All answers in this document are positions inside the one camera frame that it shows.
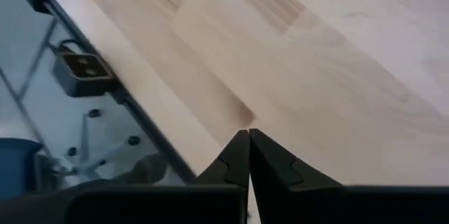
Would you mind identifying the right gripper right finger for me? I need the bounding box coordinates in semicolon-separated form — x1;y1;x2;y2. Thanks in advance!
248;128;449;224

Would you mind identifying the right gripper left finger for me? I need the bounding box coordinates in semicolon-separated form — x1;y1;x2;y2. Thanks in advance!
65;129;250;224

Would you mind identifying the blue office chair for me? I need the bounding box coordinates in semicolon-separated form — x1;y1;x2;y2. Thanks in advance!
0;107;141;200

